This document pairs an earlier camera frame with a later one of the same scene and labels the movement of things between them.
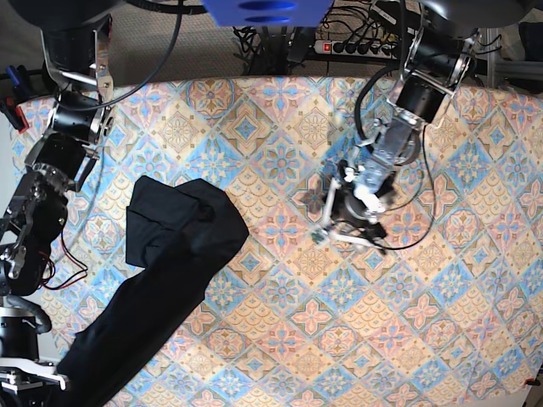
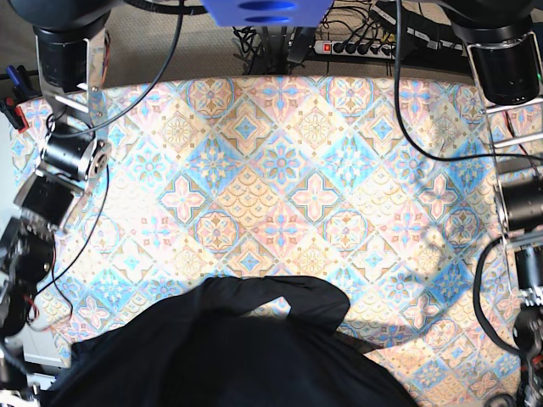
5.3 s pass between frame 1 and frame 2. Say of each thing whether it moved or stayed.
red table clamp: stayed
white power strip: stayed
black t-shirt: moved
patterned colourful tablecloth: stayed
